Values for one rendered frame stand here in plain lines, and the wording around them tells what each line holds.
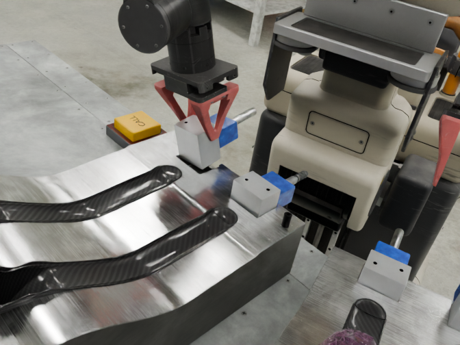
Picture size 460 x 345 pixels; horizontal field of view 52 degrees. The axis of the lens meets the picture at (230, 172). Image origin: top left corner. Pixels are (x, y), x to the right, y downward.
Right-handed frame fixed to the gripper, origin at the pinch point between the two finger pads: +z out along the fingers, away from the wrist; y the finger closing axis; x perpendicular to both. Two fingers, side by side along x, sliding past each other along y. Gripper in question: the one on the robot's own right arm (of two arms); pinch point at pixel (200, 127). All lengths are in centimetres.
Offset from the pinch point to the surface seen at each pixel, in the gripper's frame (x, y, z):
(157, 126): 4.4, -18.4, 8.4
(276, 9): 242, -202, 77
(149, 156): -6.4, -4.2, 3.2
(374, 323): -2.3, 29.9, 13.3
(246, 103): 144, -139, 98
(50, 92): -2.5, -44.6, 6.7
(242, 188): -2.8, 10.5, 3.7
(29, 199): -23.7, -2.0, -0.7
